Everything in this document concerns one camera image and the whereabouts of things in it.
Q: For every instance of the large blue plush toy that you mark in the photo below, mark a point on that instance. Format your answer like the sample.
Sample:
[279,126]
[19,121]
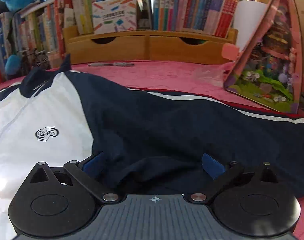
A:
[19,1]

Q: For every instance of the row of green white books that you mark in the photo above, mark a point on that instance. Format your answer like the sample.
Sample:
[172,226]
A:
[79,17]

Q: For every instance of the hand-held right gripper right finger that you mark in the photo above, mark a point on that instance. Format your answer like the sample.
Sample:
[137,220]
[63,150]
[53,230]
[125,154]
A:
[212,166]

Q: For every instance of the row of colourful books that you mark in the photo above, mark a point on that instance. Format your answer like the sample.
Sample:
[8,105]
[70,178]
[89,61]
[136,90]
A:
[42,30]

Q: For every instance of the pen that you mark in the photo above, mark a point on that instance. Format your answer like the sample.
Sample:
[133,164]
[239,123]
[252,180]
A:
[109,64]

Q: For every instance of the clear plastic bag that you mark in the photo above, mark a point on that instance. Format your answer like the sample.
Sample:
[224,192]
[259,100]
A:
[212,76]

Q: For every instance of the pink printed table cover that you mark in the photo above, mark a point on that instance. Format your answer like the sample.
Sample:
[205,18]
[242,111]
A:
[154,75]

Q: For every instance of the pink colourful toy box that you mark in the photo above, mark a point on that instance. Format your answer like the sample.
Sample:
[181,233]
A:
[269,75]

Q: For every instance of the blue round plush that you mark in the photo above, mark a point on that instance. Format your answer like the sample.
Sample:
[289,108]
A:
[12,65]

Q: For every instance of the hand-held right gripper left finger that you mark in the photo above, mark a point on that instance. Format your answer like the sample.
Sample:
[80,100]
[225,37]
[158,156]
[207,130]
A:
[93,166]

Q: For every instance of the miniature bicycle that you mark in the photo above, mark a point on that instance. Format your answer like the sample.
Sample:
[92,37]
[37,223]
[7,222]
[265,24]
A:
[34,58]

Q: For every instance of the wooden desk organizer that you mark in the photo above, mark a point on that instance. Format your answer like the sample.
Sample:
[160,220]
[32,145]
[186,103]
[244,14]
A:
[132,47]

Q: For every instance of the navy white jacket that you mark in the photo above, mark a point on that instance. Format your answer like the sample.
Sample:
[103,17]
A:
[142,120]

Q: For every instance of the white box with pencil print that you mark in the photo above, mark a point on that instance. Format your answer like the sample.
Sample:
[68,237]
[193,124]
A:
[114,15]

